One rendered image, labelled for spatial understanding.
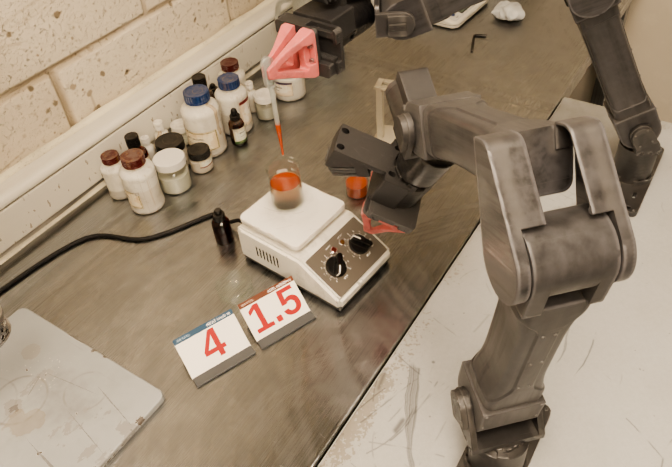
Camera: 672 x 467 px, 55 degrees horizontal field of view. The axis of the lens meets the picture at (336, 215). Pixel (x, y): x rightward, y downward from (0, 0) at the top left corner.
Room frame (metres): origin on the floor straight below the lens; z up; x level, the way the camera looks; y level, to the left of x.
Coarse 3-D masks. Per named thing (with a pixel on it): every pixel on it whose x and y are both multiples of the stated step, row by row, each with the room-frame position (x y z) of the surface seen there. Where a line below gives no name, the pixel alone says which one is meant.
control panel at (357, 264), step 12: (348, 228) 0.70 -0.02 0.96; (360, 228) 0.71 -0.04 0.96; (336, 240) 0.68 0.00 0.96; (348, 240) 0.68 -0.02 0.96; (372, 240) 0.69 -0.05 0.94; (324, 252) 0.66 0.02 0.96; (336, 252) 0.66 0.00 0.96; (348, 252) 0.66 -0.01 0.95; (372, 252) 0.67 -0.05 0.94; (384, 252) 0.67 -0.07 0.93; (312, 264) 0.63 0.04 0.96; (324, 264) 0.64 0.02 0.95; (348, 264) 0.64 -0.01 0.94; (360, 264) 0.65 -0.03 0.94; (372, 264) 0.65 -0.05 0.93; (324, 276) 0.62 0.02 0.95; (348, 276) 0.63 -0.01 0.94; (360, 276) 0.63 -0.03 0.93; (336, 288) 0.61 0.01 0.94; (348, 288) 0.61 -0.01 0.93
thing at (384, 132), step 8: (384, 80) 1.01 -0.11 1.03; (392, 80) 1.00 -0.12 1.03; (376, 88) 0.99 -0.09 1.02; (384, 88) 0.98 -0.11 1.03; (376, 96) 1.00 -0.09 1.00; (376, 104) 1.00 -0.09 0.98; (376, 112) 1.00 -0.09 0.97; (376, 120) 1.00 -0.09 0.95; (384, 128) 1.03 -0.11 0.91; (392, 128) 1.03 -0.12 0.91; (376, 136) 1.00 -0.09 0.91; (384, 136) 1.00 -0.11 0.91; (392, 136) 1.00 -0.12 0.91
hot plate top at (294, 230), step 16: (304, 192) 0.76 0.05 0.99; (320, 192) 0.76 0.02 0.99; (256, 208) 0.74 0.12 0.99; (272, 208) 0.73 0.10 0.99; (304, 208) 0.73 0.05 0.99; (320, 208) 0.72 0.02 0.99; (336, 208) 0.72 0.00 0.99; (256, 224) 0.70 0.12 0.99; (272, 224) 0.70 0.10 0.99; (288, 224) 0.69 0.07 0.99; (304, 224) 0.69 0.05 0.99; (320, 224) 0.69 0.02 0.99; (288, 240) 0.66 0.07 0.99; (304, 240) 0.66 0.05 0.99
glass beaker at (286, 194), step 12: (276, 156) 0.77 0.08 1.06; (288, 156) 0.77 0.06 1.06; (264, 168) 0.74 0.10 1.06; (276, 168) 0.76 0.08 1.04; (288, 168) 0.77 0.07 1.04; (276, 180) 0.72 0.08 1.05; (288, 180) 0.72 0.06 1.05; (300, 180) 0.74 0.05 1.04; (276, 192) 0.72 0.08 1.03; (288, 192) 0.72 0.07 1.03; (300, 192) 0.73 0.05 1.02; (276, 204) 0.72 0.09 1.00; (288, 204) 0.72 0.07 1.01; (300, 204) 0.73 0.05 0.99
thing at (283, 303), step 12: (288, 288) 0.62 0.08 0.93; (264, 300) 0.60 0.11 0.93; (276, 300) 0.60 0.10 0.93; (288, 300) 0.60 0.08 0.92; (300, 300) 0.61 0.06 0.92; (252, 312) 0.58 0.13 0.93; (264, 312) 0.58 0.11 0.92; (276, 312) 0.59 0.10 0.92; (288, 312) 0.59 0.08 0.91; (252, 324) 0.57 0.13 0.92; (264, 324) 0.57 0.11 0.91; (276, 324) 0.57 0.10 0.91
